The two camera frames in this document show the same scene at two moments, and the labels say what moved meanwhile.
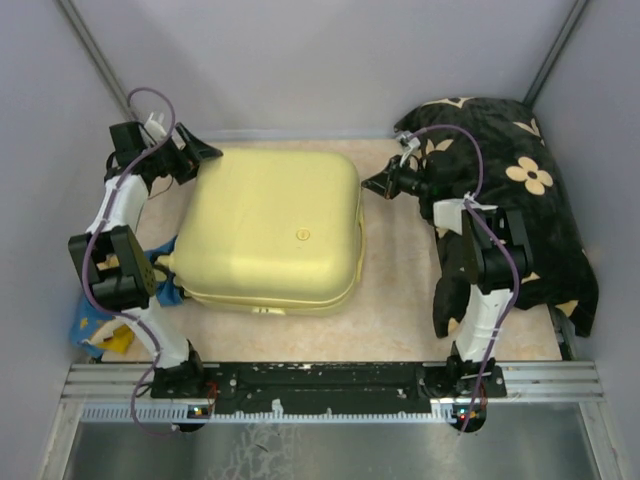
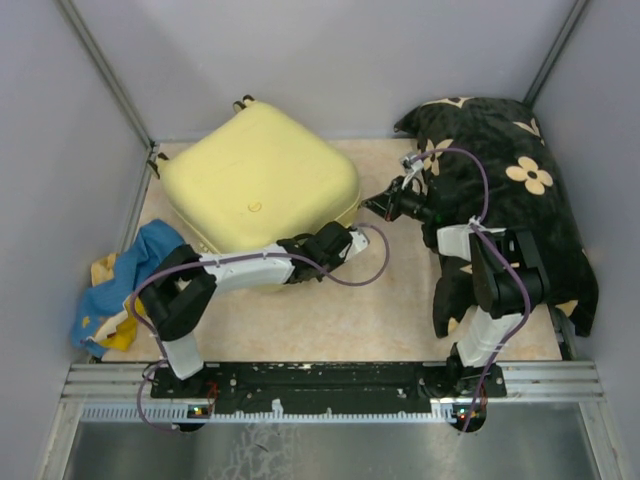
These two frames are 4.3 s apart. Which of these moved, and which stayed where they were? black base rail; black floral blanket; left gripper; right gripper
Moved: right gripper; left gripper
Stayed: black base rail; black floral blanket
